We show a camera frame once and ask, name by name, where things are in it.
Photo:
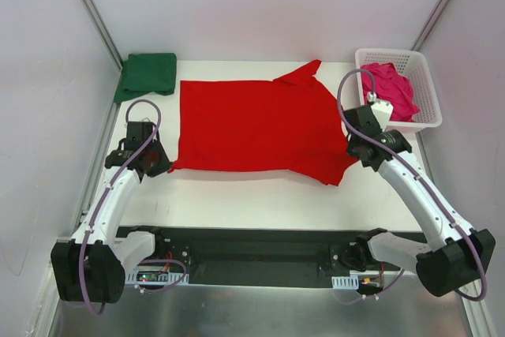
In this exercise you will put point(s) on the white cable duct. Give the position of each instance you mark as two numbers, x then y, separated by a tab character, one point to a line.
350	282
155	278

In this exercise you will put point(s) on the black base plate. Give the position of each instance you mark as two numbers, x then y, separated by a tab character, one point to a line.
254	257

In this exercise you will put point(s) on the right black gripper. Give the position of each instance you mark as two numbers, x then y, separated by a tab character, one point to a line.
356	149

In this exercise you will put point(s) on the folded green t shirt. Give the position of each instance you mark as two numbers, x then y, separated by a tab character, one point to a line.
145	73

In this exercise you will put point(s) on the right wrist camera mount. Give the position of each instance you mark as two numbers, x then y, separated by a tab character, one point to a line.
381	109

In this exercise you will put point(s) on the white plastic basket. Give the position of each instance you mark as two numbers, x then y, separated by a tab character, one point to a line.
412	65

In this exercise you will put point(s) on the red t shirt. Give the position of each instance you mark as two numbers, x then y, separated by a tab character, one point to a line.
288	123

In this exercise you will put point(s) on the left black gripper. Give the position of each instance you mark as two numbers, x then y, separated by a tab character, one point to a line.
156	161

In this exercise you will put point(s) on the right white cable duct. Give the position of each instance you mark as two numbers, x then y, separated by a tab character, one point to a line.
350	282

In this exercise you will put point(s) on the pink t shirt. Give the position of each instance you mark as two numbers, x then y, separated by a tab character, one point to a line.
394	88

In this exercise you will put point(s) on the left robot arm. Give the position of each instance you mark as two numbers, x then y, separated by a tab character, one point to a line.
91	266

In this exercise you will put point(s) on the left white cable duct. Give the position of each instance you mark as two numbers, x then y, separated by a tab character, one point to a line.
155	278

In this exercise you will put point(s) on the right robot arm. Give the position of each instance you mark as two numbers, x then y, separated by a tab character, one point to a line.
454	253

